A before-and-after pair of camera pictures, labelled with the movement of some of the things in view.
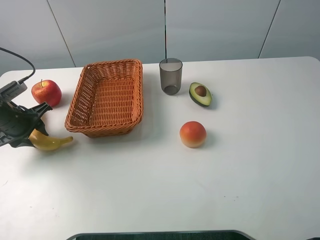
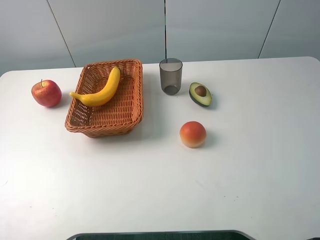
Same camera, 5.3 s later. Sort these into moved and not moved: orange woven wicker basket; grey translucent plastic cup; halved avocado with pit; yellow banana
Moved: yellow banana
Not moved: halved avocado with pit; orange woven wicker basket; grey translucent plastic cup
